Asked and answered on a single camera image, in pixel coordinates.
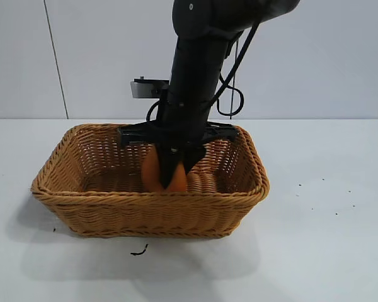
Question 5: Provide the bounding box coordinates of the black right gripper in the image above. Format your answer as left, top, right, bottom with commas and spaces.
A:
117, 90, 241, 191

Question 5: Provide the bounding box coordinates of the brown woven wicker basket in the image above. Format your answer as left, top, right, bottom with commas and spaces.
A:
30, 123, 270, 239

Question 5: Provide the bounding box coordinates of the small black curved scrap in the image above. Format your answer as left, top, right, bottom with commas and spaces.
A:
130, 243, 149, 256

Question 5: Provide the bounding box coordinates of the short black camera cable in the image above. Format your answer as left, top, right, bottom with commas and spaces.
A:
146, 99, 162, 125

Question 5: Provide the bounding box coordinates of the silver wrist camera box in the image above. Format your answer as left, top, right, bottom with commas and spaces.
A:
130, 76, 171, 99

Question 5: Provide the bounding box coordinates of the long black looped cable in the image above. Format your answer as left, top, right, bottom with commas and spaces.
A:
215, 18, 262, 116

